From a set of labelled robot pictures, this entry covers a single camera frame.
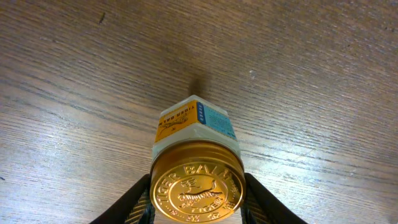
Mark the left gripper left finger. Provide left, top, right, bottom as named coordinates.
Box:
left=90, top=174, right=155, bottom=224

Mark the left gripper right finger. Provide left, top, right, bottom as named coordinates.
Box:
left=241, top=173, right=307, bottom=224

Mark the small gold-lid jar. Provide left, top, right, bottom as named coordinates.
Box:
left=150, top=95, right=246, bottom=223

